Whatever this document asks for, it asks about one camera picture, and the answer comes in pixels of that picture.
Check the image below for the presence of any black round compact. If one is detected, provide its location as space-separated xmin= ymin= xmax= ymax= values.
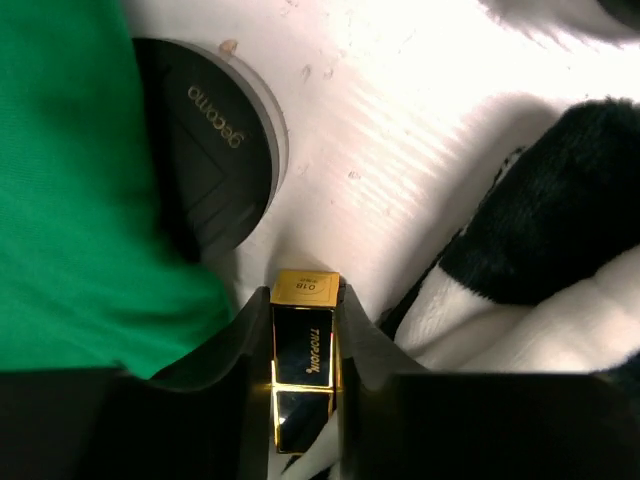
xmin=133 ymin=37 xmax=289 ymax=262

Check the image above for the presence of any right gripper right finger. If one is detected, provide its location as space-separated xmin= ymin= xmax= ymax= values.
xmin=336 ymin=286 xmax=639 ymax=479

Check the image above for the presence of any black white checkered blanket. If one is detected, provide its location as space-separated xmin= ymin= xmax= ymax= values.
xmin=269 ymin=0 xmax=640 ymax=480

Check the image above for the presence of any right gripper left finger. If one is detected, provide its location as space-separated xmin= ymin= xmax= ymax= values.
xmin=1 ymin=287 xmax=271 ymax=479

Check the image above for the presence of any green t-shirt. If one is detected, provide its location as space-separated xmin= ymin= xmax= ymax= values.
xmin=1 ymin=1 xmax=232 ymax=379

